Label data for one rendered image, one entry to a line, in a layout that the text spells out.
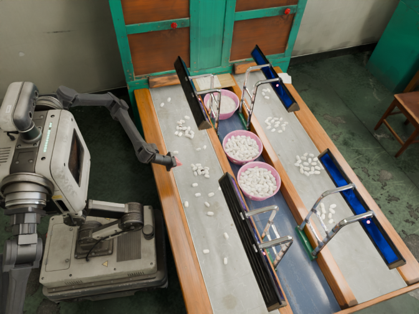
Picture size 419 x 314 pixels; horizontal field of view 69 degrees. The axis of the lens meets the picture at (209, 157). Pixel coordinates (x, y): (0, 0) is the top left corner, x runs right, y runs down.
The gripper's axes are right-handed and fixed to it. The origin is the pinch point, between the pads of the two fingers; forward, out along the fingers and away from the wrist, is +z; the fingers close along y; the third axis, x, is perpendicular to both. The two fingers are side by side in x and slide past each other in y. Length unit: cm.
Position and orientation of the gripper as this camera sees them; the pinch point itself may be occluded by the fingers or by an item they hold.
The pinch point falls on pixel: (181, 164)
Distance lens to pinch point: 179.8
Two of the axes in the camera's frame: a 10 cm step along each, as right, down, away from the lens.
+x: -6.3, 6.1, 4.9
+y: -3.0, -7.6, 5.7
